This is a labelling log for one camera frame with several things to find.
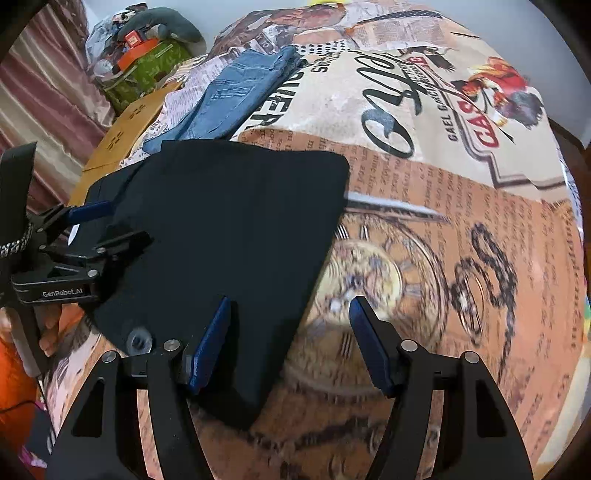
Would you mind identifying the grey plush toy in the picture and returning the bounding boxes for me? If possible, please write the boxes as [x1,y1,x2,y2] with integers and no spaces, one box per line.
[115,8,208,56]

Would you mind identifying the green storage bag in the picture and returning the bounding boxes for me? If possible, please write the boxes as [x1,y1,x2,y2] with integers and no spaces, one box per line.
[99,39,193,116]

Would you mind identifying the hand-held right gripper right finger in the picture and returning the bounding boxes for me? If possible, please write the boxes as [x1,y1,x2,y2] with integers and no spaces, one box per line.
[348,296,536,480]

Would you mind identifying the orange box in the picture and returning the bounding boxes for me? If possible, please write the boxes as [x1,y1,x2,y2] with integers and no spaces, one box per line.
[115,38,160,70]

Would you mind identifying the person's left hand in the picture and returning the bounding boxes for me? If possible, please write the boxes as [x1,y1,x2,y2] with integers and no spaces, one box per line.
[39,305,64,357]

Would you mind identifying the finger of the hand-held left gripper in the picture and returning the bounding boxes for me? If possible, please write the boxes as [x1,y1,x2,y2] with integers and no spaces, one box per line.
[27,200,114,234]
[39,229,154,274]

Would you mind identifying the black pants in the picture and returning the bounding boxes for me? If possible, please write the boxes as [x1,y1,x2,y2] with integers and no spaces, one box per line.
[69,138,351,431]

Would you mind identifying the printed bedsheet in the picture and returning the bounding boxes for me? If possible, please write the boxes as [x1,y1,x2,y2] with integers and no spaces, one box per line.
[41,0,591,480]

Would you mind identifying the blue jeans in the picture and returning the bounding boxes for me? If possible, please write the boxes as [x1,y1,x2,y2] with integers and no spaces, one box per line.
[142,45,304,156]

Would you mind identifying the pile of clothes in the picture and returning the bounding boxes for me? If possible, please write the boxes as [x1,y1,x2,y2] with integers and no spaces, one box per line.
[85,4,149,62]

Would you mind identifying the wooden lap table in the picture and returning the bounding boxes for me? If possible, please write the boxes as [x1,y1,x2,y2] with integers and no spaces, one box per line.
[67,78,186,209]

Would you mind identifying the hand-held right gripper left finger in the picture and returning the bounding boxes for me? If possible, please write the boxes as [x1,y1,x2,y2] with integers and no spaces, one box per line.
[46,295,234,480]

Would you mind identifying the striped pink curtain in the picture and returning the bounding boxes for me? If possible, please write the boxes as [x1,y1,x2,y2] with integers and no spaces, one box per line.
[0,0,117,204]

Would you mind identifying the orange clothing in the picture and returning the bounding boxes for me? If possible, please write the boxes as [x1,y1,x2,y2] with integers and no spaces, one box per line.
[0,295,89,455]

